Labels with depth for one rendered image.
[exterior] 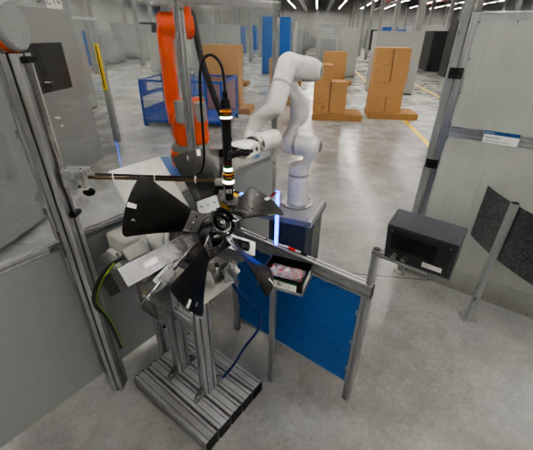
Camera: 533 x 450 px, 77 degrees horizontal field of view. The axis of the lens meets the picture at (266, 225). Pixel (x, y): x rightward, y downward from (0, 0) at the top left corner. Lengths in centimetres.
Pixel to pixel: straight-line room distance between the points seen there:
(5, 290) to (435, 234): 180
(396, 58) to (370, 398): 806
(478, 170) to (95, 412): 289
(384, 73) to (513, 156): 678
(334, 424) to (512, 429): 97
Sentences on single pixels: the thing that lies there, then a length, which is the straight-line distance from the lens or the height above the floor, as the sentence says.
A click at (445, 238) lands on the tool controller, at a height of 123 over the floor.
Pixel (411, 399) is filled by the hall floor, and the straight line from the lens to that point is 240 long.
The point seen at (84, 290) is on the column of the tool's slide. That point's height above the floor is 77.
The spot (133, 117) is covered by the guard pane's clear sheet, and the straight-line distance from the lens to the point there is 193.
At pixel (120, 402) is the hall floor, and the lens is 236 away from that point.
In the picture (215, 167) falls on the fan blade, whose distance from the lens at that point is 147.
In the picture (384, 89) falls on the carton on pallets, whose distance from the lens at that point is 937.
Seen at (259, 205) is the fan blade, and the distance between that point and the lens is 154.
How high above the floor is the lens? 187
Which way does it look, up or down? 30 degrees down
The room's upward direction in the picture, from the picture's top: 1 degrees clockwise
